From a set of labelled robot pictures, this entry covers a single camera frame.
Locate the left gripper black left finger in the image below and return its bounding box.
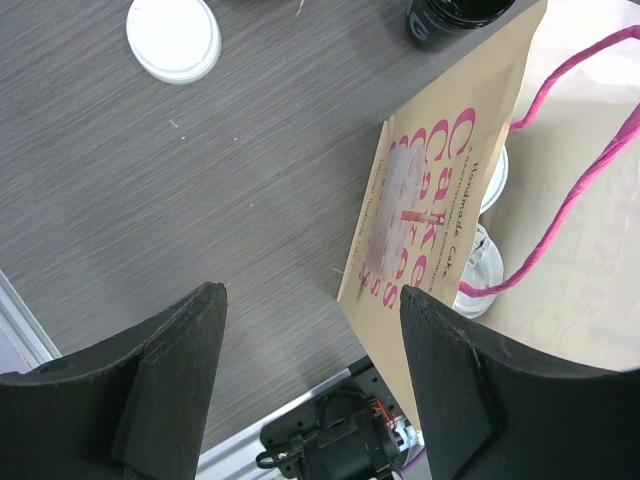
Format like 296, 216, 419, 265
0, 281, 229, 480

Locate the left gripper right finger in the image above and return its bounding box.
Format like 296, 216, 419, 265
400, 286, 639, 479

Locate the white cup lid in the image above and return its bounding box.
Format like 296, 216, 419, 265
480, 146, 509, 215
453, 224, 504, 319
125, 0, 222, 85

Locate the pink paper gift bag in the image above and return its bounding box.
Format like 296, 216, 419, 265
338, 1, 639, 434

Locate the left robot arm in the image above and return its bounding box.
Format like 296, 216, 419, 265
1, 282, 639, 479

